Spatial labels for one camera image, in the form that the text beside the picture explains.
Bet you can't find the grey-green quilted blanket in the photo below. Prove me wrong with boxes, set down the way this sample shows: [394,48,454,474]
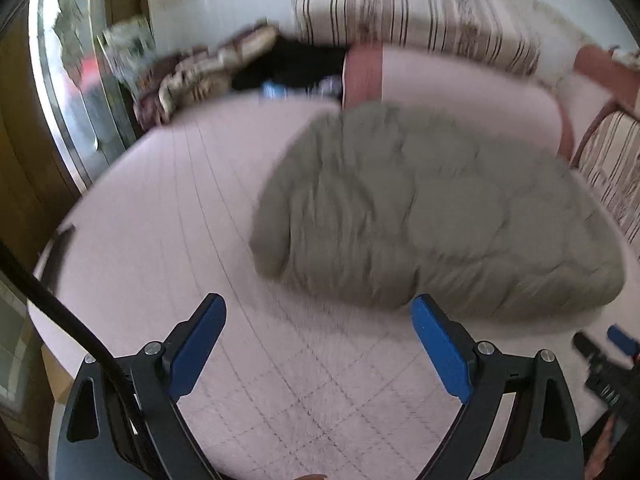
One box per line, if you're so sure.
[250,102,628,321]

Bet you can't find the wooden door panel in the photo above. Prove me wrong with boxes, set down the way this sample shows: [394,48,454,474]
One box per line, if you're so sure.
[0,5,86,261]

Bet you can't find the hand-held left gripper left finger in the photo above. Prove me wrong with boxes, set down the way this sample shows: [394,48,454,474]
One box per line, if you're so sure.
[52,292,227,480]

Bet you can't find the long striped floral cushion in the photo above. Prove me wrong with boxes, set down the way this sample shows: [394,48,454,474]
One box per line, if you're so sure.
[290,0,543,78]

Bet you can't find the bed with pink sheet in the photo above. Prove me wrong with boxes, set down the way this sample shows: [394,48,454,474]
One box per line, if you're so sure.
[27,42,640,480]

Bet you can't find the bluish plastic bag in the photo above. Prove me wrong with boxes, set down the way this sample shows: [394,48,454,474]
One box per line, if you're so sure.
[260,75,343,101]

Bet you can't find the glass door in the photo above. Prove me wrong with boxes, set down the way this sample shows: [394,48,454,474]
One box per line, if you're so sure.
[27,0,136,186]

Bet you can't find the black clothes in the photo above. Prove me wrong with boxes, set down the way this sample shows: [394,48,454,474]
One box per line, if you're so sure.
[230,40,348,93]

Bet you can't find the black cable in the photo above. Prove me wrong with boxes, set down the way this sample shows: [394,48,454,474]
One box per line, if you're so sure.
[0,240,156,461]

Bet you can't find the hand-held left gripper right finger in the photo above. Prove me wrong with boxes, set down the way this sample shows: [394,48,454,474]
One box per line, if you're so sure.
[411,294,586,480]

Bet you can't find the brown beige patterned blanket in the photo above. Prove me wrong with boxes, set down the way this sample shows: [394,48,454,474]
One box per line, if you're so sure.
[132,25,281,131]

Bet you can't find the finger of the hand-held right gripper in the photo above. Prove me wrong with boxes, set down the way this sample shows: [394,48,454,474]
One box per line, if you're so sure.
[572,332,603,362]
[606,325,640,357]

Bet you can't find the wide striped floral cushion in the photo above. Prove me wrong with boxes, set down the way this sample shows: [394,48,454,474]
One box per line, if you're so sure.
[572,107,640,266]

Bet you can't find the person's right hand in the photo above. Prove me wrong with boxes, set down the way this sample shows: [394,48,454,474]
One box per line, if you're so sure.
[585,412,620,480]

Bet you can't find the leaf printed cloth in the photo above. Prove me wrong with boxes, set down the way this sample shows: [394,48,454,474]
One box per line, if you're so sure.
[97,15,156,86]

